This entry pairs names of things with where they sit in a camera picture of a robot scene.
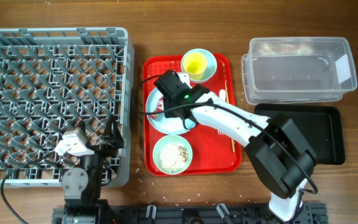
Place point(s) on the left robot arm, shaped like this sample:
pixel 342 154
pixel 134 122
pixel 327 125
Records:
pixel 82 185

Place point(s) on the white plastic fork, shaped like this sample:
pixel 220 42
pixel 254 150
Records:
pixel 222 94

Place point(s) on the light blue round plate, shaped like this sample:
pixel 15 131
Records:
pixel 163 124

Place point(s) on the black rectangular tray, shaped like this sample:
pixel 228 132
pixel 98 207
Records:
pixel 320 125

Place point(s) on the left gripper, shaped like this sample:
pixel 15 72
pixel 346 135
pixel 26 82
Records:
pixel 114 142

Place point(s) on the clear plastic waste bin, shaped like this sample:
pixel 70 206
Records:
pixel 298 70

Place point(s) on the leftover rice food waste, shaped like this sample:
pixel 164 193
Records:
pixel 173 158

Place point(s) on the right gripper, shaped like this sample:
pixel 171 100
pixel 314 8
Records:
pixel 167 104

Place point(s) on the grey plastic dishwasher rack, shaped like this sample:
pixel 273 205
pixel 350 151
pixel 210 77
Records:
pixel 50 79

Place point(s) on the light blue bowl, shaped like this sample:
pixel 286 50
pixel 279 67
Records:
pixel 211 68

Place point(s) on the green bowl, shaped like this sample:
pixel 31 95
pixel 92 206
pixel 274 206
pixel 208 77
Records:
pixel 171 139

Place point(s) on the yellow plastic cup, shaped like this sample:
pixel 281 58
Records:
pixel 195 65

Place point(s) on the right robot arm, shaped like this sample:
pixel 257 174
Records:
pixel 279 153

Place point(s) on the wooden chopstick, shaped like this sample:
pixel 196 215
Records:
pixel 227 101

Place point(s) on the red plastic serving tray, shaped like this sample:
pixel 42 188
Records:
pixel 212 152

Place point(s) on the red snack wrapper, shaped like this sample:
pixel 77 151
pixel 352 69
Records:
pixel 159 107

